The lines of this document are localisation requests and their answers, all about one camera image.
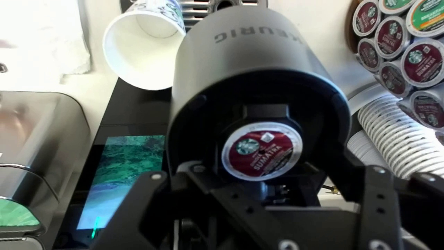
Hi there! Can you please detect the black steel Keurig coffeemaker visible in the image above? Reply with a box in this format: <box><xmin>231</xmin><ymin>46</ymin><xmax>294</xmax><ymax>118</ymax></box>
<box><xmin>53</xmin><ymin>0</ymin><xmax>354</xmax><ymax>250</ymax></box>

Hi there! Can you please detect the maroon lid coffee pod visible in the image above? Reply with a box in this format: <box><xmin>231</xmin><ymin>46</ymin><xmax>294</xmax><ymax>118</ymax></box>
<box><xmin>351</xmin><ymin>0</ymin><xmax>382</xmax><ymax>39</ymax></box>
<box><xmin>400</xmin><ymin>36</ymin><xmax>444</xmax><ymax>91</ymax></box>
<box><xmin>408</xmin><ymin>89</ymin><xmax>444</xmax><ymax>130</ymax></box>
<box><xmin>356</xmin><ymin>36</ymin><xmax>385</xmax><ymax>74</ymax></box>
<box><xmin>220</xmin><ymin>128</ymin><xmax>306</xmax><ymax>184</ymax></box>
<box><xmin>374</xmin><ymin>16</ymin><xmax>412</xmax><ymax>61</ymax></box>
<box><xmin>378</xmin><ymin>60</ymin><xmax>414</xmax><ymax>99</ymax></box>

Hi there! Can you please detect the white paper napkin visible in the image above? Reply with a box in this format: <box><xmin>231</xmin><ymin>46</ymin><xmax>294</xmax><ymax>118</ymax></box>
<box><xmin>0</xmin><ymin>0</ymin><xmax>93</xmax><ymax>86</ymax></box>

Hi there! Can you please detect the small floral paper cup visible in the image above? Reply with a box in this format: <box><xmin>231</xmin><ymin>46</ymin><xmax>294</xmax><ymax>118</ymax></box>
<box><xmin>102</xmin><ymin>0</ymin><xmax>188</xmax><ymax>92</ymax></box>

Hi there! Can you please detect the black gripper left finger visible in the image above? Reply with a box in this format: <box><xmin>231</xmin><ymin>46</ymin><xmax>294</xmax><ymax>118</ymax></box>
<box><xmin>89</xmin><ymin>160</ymin><xmax>279</xmax><ymax>250</ymax></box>

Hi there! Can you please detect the wire coffee pod carousel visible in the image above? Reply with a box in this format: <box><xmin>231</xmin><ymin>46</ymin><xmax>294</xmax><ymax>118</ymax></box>
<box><xmin>344</xmin><ymin>0</ymin><xmax>444</xmax><ymax>141</ymax></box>

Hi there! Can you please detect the green label coffee pod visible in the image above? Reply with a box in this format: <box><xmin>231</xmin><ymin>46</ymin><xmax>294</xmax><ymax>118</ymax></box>
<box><xmin>379</xmin><ymin>0</ymin><xmax>417</xmax><ymax>16</ymax></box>
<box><xmin>405</xmin><ymin>0</ymin><xmax>444</xmax><ymax>39</ymax></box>

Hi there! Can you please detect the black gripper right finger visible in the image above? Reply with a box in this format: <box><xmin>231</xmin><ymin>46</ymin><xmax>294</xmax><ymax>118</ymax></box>
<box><xmin>360</xmin><ymin>164</ymin><xmax>444</xmax><ymax>250</ymax></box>

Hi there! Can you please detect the white paper cup stack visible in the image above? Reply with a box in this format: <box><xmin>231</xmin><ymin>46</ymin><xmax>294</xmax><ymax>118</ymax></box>
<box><xmin>346</xmin><ymin>89</ymin><xmax>444</xmax><ymax>184</ymax></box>

